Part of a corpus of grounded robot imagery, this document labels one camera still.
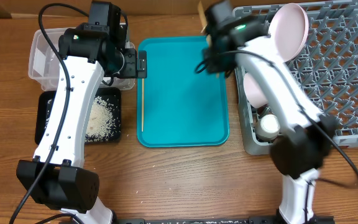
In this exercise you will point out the black rail at table edge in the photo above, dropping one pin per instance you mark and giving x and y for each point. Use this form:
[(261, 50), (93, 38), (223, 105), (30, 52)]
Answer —
[(197, 220)]

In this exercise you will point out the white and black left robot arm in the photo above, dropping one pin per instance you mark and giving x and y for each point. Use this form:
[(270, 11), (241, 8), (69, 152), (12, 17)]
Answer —
[(55, 176)]

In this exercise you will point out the pink bowl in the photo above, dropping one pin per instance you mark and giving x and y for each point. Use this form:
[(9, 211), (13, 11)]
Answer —
[(253, 92)]

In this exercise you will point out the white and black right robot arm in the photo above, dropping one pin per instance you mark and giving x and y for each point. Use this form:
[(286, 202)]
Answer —
[(307, 132)]

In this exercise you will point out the grey dishwasher rack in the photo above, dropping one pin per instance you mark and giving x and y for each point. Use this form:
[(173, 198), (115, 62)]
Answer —
[(327, 66)]

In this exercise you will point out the black waste tray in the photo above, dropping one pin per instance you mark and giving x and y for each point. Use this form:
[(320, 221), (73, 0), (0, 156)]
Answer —
[(45, 108)]

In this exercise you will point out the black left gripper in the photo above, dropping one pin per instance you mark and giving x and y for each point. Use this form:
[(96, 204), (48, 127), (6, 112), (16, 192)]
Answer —
[(131, 70)]

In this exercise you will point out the pale green plastic cup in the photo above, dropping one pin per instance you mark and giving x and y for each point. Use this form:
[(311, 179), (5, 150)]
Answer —
[(267, 128)]

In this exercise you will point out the teal plastic serving tray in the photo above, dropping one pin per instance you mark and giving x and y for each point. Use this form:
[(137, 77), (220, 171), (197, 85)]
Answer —
[(181, 108)]

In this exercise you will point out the large white round plate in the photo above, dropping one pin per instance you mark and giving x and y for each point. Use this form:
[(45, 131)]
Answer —
[(289, 29)]

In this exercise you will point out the clear plastic waste bin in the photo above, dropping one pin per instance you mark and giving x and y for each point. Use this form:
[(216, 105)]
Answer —
[(44, 67)]

